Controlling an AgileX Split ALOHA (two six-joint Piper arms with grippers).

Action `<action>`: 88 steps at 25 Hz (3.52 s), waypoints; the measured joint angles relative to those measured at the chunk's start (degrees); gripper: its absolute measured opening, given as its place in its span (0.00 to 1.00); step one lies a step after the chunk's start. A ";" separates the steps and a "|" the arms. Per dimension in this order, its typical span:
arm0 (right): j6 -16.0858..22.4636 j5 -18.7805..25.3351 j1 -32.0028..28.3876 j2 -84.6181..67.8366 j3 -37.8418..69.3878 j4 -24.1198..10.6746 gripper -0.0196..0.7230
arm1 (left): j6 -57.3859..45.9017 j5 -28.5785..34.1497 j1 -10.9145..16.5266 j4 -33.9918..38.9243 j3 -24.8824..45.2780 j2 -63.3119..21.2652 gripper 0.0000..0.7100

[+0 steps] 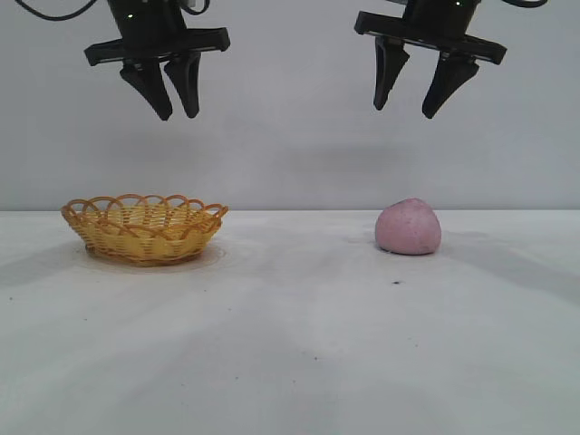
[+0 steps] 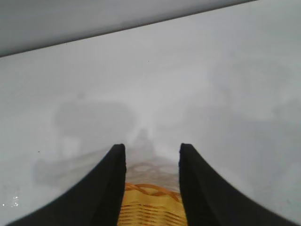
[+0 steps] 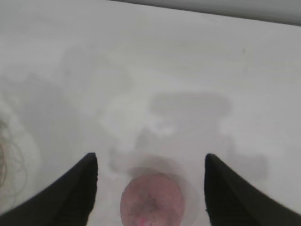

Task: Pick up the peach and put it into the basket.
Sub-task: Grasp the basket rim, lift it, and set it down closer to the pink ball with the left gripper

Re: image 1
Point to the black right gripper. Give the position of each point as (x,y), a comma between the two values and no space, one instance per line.
(437,25)

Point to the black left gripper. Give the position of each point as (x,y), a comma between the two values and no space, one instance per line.
(149,31)

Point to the yellow woven wicker basket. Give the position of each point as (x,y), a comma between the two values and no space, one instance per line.
(145,231)

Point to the pink peach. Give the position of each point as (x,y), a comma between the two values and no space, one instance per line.
(408,226)

